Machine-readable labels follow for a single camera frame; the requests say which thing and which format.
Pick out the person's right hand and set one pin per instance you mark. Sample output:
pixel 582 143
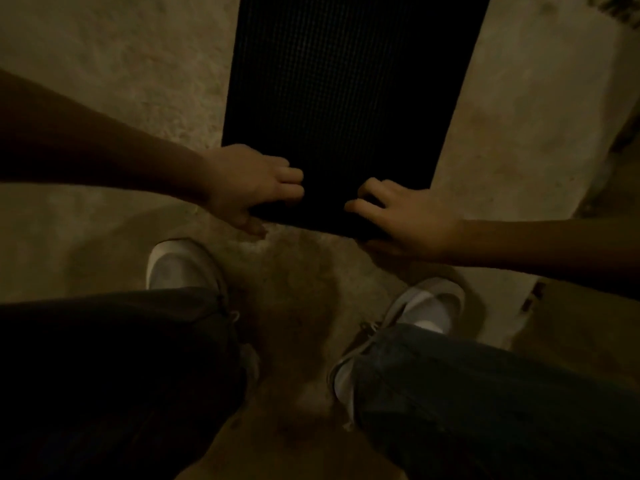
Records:
pixel 415 222

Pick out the person's left hand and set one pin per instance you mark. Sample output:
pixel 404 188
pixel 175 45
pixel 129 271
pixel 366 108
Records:
pixel 235 179

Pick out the person's left middle finger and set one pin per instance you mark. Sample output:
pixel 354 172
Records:
pixel 289 174

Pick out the person's right middle finger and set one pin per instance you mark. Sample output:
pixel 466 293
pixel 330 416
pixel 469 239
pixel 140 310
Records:
pixel 374 185

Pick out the person's left thumb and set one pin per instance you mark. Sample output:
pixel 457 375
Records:
pixel 252 225

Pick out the black textured exercise mat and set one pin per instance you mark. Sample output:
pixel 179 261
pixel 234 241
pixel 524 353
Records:
pixel 350 104

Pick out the person's right forearm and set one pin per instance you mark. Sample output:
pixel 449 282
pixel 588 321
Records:
pixel 550 254

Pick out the person's left forearm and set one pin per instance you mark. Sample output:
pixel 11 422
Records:
pixel 100 144

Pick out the person's left white shoe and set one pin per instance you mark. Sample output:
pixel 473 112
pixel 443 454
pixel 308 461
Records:
pixel 182 267

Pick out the person's white shoe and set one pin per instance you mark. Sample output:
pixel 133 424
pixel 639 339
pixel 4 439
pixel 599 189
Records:
pixel 182 267
pixel 425 304

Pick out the person's right white shoe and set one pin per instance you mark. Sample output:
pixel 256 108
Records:
pixel 425 304

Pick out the small dark floor object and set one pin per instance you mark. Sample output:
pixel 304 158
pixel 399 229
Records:
pixel 533 294

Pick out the person's left trouser leg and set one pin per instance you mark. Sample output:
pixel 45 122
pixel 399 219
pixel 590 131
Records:
pixel 110 384

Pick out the person's trouser leg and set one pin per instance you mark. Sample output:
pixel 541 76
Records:
pixel 110 384
pixel 500 409

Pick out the person's right trouser leg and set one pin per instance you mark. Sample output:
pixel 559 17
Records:
pixel 500 409

